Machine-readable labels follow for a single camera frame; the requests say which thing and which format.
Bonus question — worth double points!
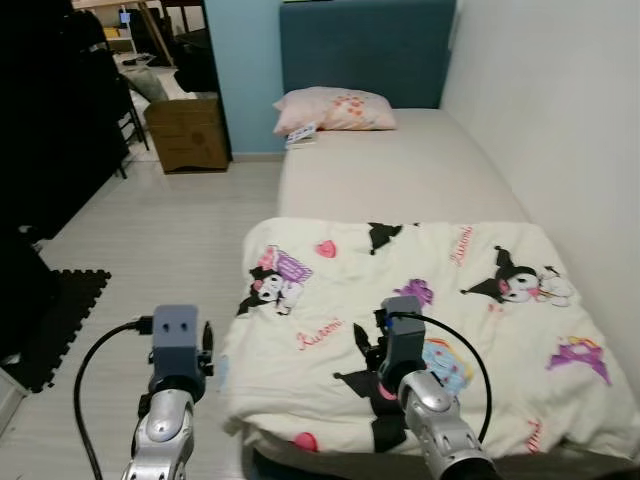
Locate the cream cartoon print blanket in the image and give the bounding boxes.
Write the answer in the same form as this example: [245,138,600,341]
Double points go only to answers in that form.
[220,218,640,461]

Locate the white book blue letters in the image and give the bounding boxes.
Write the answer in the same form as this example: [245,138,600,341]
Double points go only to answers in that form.
[285,122,321,149]

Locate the pink dotted pillow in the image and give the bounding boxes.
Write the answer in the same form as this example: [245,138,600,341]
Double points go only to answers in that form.
[273,87,398,136]

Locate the black foam floor mat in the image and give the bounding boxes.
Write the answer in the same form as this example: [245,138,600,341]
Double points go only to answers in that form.
[0,268,111,393]

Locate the bed mattress cream sheet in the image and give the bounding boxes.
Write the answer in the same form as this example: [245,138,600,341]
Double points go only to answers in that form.
[275,108,640,471]

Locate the brown cardboard box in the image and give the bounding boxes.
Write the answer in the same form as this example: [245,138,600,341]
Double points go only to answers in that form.
[145,92,231,174]

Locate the grey green bag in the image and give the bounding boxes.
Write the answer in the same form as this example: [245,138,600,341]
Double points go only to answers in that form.
[125,70,171,103]

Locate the black cloth heap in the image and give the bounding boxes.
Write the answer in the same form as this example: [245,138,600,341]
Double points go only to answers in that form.
[175,40,219,96]

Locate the black low cabinet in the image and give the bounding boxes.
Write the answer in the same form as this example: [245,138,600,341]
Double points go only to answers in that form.
[0,0,131,241]

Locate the blue upholstered headboard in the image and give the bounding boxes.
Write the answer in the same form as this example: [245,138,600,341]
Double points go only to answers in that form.
[278,0,458,111]

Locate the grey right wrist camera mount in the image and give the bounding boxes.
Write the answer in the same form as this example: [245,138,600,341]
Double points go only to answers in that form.
[378,296,429,381]

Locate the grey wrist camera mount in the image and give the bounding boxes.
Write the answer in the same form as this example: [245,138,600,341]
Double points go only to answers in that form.
[150,305,206,396]
[378,296,429,381]

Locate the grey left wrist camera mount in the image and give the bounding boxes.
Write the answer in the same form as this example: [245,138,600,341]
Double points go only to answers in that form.
[150,305,206,396]

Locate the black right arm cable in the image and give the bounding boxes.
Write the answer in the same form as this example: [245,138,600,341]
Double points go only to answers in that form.
[385,312,493,441]

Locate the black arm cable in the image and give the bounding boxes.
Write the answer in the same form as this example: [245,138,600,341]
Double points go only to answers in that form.
[385,312,493,441]
[75,318,156,480]

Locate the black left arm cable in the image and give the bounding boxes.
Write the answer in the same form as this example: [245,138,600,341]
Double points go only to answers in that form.
[75,318,156,480]

